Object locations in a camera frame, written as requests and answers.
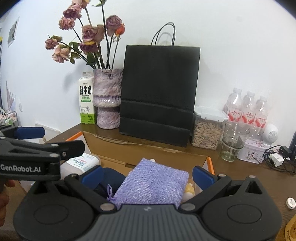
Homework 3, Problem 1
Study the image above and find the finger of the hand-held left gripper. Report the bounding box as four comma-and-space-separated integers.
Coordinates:
0, 126, 46, 141
0, 138, 86, 161

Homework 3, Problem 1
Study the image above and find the purple fabric pouch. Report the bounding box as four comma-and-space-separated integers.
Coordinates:
107, 158, 189, 210

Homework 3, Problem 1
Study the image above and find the dried rose bouquet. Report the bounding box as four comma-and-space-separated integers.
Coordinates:
45, 0, 125, 70

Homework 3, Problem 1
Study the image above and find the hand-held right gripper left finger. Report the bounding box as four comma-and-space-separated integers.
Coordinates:
31, 166, 117, 213

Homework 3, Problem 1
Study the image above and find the clear seed container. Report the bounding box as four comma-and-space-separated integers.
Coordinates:
191, 106, 228, 150

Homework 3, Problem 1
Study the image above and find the navy zipper case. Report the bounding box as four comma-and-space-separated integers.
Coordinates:
92, 167, 126, 200

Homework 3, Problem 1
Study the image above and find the yellow bear mug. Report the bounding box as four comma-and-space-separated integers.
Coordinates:
283, 213, 296, 241

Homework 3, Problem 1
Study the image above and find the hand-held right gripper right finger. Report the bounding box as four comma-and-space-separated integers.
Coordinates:
179, 166, 265, 213

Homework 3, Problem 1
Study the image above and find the orange red cardboard box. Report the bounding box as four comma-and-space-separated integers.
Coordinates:
65, 131, 215, 204

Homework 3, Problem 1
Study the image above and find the white printed tin box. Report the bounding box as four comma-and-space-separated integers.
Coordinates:
237, 138, 266, 164

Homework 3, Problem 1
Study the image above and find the purple marbled vase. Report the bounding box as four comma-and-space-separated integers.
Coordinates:
93, 68, 123, 129

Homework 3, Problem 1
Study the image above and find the white round speaker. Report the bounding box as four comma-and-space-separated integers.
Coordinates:
264, 123, 279, 143

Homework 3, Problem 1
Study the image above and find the clear storage rack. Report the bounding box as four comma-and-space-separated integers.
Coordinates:
0, 109, 19, 127

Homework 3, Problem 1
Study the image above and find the wall photo print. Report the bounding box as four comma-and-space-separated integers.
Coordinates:
7, 16, 20, 48

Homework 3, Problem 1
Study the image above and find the wooden desktop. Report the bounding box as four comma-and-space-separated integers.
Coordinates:
0, 123, 296, 241

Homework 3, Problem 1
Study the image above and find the person's left hand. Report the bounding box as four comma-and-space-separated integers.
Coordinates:
0, 179, 16, 226

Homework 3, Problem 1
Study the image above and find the red label water bottle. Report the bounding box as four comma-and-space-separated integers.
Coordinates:
254, 95, 269, 130
242, 91, 256, 127
223, 88, 243, 123

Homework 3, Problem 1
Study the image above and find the black paper bag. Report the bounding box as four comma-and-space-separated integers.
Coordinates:
120, 22, 201, 147

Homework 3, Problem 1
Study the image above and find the green white milk carton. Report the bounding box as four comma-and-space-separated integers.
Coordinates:
78, 72, 97, 125

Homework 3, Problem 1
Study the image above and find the white cotton swab jar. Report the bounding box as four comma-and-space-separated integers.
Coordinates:
60, 152, 102, 180

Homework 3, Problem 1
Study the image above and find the clear glass cup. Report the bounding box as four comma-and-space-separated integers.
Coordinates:
220, 122, 245, 162

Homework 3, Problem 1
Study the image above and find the white charger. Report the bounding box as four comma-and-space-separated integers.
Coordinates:
269, 153, 284, 167

